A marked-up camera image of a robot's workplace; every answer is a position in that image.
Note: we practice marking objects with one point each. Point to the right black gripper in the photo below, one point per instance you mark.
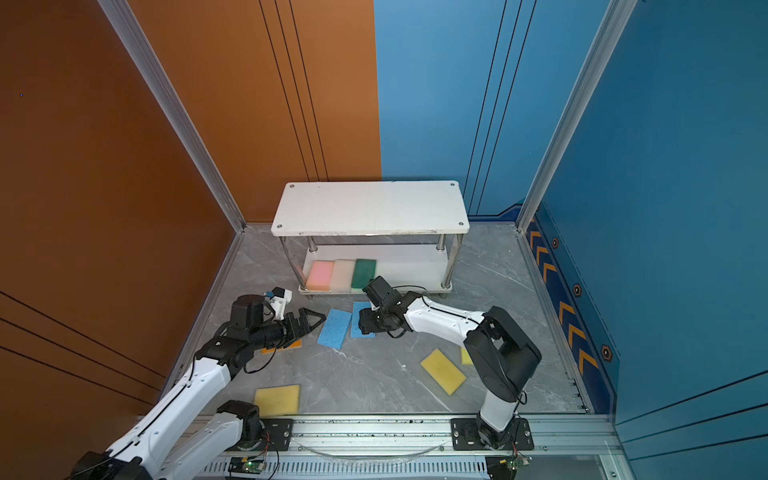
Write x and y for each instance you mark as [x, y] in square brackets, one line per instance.
[365, 322]

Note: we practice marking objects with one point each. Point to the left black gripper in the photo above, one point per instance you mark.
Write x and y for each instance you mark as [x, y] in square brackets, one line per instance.
[302, 312]

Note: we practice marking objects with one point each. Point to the light blue sponge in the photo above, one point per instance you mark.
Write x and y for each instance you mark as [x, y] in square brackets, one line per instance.
[355, 330]
[335, 328]

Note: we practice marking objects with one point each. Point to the white beige sponge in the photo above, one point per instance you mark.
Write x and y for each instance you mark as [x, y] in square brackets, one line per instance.
[342, 275]

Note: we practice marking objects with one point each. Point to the pink sponge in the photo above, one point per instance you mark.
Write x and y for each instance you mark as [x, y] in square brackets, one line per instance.
[320, 276]

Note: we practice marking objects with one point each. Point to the white two-tier shelf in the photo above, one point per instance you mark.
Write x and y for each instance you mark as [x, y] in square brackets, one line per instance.
[413, 229]

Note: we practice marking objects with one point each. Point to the yellow green sponge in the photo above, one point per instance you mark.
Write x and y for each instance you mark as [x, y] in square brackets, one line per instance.
[465, 357]

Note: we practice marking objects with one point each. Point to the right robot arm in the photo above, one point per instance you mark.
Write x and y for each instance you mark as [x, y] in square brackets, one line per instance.
[503, 355]

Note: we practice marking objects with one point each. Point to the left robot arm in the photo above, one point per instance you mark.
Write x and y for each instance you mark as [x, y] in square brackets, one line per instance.
[155, 449]

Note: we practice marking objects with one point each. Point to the orange sponge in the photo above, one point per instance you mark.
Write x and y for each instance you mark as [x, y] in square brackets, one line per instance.
[294, 345]

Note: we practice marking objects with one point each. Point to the left green circuit board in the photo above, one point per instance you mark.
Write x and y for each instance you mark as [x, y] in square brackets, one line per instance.
[245, 465]

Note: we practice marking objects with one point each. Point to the right circuit board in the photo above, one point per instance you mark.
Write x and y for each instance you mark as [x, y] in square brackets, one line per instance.
[505, 467]

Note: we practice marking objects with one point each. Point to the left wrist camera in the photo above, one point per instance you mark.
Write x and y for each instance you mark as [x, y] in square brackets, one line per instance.
[278, 300]

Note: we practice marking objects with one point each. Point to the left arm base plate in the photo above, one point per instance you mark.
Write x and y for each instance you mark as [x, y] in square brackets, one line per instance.
[276, 434]

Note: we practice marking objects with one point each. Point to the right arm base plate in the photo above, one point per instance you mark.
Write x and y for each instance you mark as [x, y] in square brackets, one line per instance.
[472, 434]

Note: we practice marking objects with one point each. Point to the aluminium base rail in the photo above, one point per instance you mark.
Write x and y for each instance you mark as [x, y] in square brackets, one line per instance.
[419, 444]

